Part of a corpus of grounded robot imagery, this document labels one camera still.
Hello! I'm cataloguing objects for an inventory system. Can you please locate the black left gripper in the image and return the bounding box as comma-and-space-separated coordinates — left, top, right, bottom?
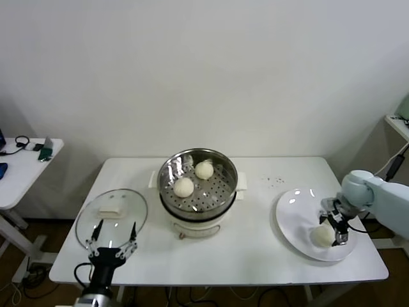
85, 222, 139, 290

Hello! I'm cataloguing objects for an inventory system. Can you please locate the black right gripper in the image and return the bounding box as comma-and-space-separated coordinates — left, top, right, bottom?
318, 204, 352, 248

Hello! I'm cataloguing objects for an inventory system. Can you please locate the white steamed baozi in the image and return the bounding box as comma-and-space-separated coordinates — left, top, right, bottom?
194, 161, 214, 180
311, 225, 335, 249
173, 177, 195, 198

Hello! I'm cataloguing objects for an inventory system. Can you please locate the glass lid with beige handle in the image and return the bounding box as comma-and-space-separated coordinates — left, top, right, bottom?
75, 188, 149, 250

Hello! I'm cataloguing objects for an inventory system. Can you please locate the stainless steel steamer basket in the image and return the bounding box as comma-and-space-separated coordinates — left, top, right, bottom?
148, 147, 249, 221

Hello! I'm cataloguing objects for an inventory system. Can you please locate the white round plate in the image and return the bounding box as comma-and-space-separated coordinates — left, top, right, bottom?
275, 188, 357, 262

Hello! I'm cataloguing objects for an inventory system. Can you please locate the dark crumbs scatter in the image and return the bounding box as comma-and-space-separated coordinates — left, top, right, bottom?
260, 175, 286, 190

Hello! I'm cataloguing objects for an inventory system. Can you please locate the white electric cooker pot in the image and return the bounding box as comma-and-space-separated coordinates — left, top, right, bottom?
159, 190, 245, 240

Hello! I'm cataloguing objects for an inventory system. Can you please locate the black power adapter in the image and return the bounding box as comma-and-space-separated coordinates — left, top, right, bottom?
385, 152, 404, 182

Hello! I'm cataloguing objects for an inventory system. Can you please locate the green holder object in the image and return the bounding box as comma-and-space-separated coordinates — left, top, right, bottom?
38, 136, 54, 162

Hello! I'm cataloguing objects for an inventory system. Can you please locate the pale green object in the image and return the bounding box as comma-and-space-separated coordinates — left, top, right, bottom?
396, 95, 409, 120

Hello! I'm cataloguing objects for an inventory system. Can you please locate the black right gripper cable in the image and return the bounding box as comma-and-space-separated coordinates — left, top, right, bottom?
348, 210, 368, 233

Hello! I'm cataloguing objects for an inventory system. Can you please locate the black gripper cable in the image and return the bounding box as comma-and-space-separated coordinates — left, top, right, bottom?
73, 262, 93, 290
348, 210, 368, 233

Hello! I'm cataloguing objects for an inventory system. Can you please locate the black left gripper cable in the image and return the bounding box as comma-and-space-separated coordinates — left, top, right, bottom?
73, 262, 93, 290

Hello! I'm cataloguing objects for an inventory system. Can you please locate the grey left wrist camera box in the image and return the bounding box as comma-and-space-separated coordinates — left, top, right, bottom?
75, 295, 96, 307

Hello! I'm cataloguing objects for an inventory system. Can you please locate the white adapter cable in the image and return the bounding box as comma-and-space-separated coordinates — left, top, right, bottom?
373, 156, 397, 178

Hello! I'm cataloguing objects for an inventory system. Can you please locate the black floor cable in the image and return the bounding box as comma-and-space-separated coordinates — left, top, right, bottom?
22, 264, 49, 290

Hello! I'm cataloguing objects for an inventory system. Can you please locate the black earphone cable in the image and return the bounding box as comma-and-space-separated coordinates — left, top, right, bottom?
0, 135, 32, 157

